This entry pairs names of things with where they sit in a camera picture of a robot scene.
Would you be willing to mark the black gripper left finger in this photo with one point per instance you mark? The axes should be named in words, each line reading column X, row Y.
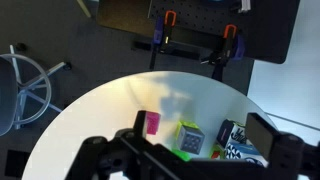
column 141, row 123

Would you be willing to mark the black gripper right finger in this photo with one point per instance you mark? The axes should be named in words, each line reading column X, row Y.
column 263, row 136

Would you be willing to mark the black pegboard table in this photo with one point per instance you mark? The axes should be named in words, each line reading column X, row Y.
column 200, row 16

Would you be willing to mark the grey swivel chair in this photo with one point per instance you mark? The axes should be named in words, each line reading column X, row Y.
column 6, row 93

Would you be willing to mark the multicolour patterned cube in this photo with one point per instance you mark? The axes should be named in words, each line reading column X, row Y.
column 216, row 154

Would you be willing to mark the lime green block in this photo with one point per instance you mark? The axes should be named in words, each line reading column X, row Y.
column 186, row 124

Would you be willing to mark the whale print patterned cube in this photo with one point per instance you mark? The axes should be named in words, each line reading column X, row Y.
column 226, row 131

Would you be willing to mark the small bright green block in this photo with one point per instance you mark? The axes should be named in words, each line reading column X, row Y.
column 181, row 155

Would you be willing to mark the magenta pink block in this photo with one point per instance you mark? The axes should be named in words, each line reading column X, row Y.
column 152, row 122

